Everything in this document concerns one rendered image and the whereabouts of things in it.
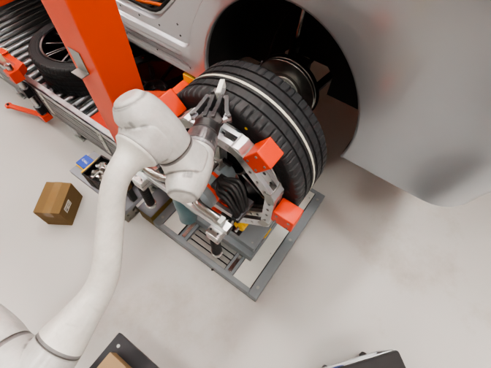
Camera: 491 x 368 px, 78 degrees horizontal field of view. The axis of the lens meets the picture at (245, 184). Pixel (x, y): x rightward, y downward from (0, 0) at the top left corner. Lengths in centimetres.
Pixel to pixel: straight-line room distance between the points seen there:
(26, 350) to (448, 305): 207
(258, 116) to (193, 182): 36
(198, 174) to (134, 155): 16
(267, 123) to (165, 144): 41
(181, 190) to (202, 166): 8
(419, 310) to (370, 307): 28
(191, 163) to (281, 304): 134
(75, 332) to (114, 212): 25
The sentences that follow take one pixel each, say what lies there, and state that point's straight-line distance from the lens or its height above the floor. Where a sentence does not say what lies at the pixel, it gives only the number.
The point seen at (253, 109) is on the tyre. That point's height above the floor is 117.
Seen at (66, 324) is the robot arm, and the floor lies 119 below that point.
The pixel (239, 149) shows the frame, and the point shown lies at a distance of 94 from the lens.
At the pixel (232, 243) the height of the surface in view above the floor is 15.
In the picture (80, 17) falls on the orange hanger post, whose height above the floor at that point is 132.
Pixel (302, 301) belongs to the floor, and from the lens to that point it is 194.
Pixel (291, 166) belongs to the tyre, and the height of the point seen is 105.
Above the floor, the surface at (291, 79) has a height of 93.
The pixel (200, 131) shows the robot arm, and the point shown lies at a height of 125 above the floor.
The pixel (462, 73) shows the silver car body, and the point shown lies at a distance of 111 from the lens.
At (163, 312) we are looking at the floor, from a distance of 193.
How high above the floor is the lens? 187
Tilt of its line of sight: 59 degrees down
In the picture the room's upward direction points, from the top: 4 degrees clockwise
